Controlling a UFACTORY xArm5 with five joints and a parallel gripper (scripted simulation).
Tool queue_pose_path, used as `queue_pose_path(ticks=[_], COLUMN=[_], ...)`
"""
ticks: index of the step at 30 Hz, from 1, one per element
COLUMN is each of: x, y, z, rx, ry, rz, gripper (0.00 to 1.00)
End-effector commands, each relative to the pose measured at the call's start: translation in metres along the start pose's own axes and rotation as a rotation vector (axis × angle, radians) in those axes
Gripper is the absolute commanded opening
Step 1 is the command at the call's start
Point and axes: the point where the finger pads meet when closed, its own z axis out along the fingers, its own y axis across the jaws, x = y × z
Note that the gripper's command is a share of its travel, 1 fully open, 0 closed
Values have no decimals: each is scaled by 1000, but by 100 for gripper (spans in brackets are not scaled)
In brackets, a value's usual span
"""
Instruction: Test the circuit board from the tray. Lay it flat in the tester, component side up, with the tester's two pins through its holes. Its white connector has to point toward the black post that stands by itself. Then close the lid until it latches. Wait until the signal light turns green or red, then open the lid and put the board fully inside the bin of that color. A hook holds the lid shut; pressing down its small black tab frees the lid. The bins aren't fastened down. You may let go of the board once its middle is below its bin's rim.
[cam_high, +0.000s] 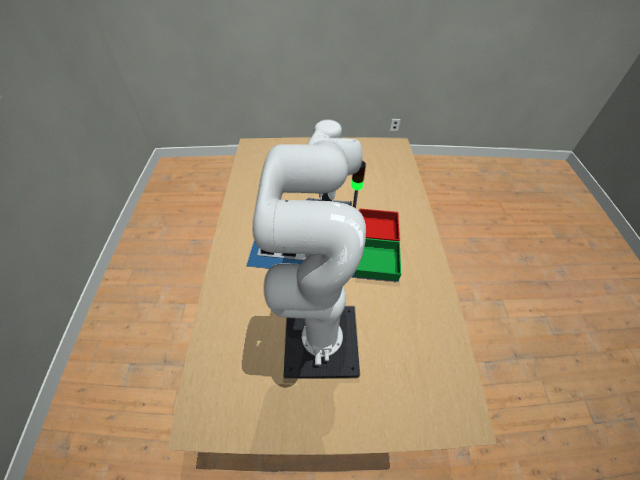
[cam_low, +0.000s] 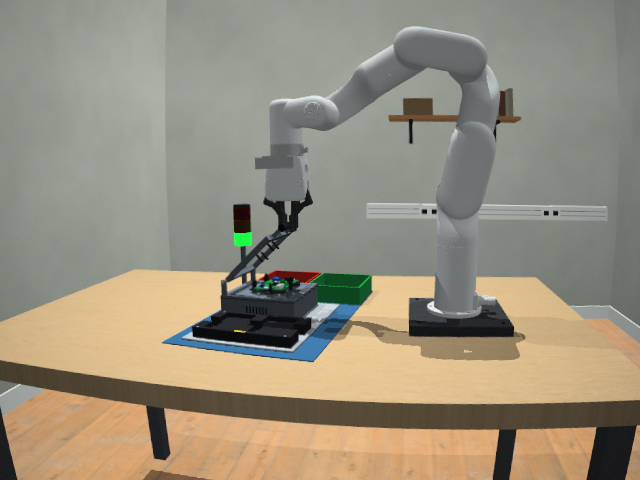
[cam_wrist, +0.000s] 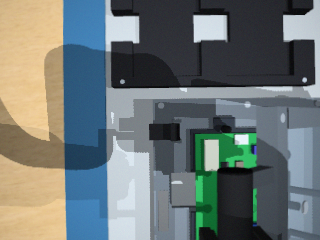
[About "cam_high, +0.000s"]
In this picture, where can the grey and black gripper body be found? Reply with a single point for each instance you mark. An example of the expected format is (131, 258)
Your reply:
(331, 195)

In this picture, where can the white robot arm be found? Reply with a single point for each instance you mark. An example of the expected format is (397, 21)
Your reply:
(333, 233)

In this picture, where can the green bin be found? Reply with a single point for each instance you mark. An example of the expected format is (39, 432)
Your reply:
(381, 260)

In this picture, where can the red bin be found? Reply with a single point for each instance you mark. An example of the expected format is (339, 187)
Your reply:
(384, 224)

